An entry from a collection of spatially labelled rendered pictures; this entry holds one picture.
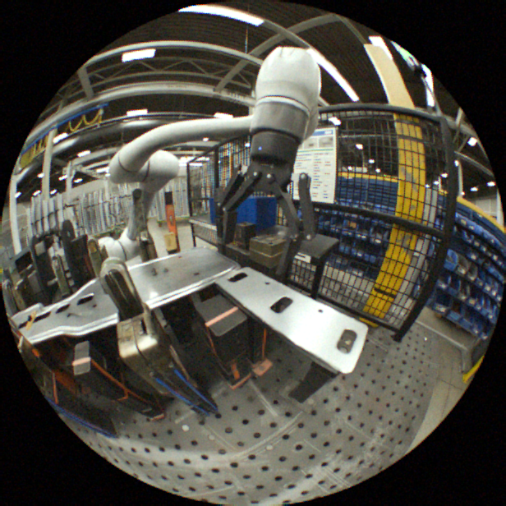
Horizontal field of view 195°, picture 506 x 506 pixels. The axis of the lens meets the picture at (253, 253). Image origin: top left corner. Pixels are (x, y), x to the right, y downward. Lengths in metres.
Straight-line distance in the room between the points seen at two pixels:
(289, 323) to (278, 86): 0.34
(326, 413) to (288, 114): 0.63
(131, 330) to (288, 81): 0.38
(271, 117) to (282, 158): 0.06
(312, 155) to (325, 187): 0.14
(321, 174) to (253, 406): 0.77
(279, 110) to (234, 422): 0.63
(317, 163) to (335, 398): 0.77
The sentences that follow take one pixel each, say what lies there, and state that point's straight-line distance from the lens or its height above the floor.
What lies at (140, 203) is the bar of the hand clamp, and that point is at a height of 1.17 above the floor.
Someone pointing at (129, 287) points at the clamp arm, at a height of 1.08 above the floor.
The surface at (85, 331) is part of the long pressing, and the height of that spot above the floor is 1.00.
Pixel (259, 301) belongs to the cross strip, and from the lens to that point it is 0.26.
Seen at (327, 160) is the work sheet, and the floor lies 1.31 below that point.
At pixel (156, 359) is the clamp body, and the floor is 1.02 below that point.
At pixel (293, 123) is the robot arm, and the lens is 0.24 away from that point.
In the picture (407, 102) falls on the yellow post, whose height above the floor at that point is 1.60.
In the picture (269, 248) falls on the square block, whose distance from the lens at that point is 0.34.
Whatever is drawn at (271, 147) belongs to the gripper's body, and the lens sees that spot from 0.23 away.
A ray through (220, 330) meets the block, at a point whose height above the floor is 0.98.
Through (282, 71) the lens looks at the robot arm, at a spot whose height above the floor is 1.37.
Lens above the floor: 1.17
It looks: 23 degrees down
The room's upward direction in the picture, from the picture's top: straight up
